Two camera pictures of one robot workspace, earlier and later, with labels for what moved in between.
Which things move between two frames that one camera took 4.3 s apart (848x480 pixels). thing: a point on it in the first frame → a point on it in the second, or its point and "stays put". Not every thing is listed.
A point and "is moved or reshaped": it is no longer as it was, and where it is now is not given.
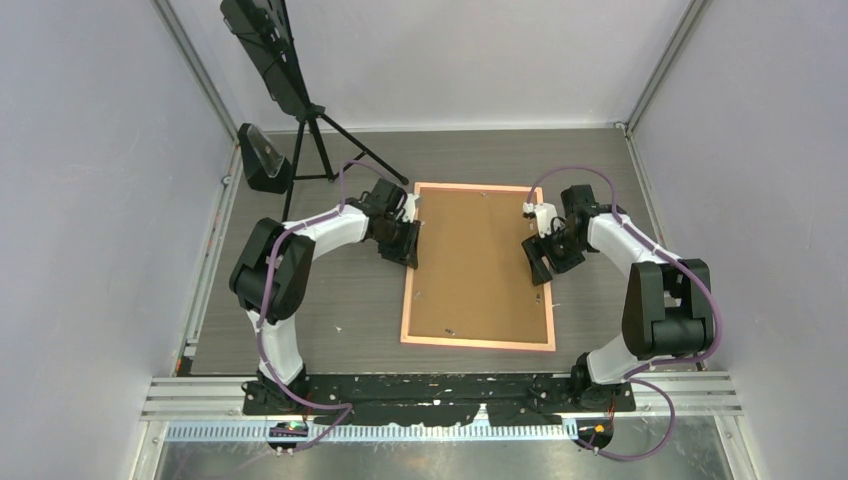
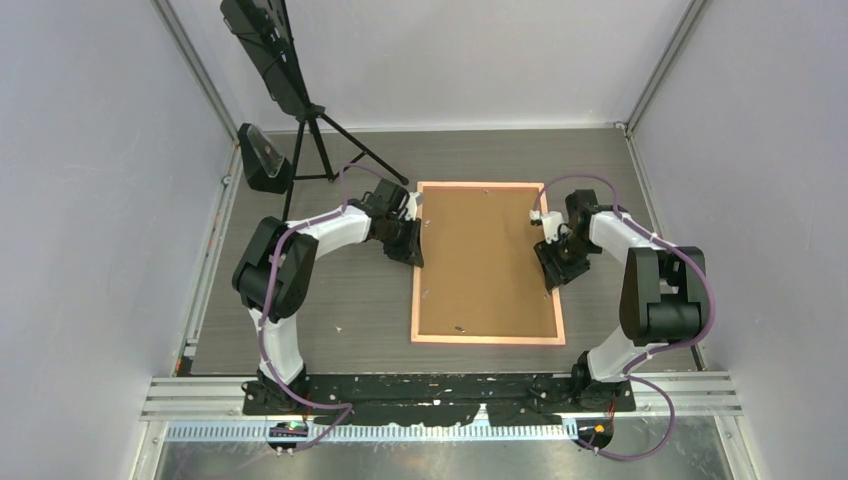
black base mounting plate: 437,399 stays put
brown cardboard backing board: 475,280 stays put
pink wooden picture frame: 476,343 is moved or reshaped
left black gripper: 406,253 stays put
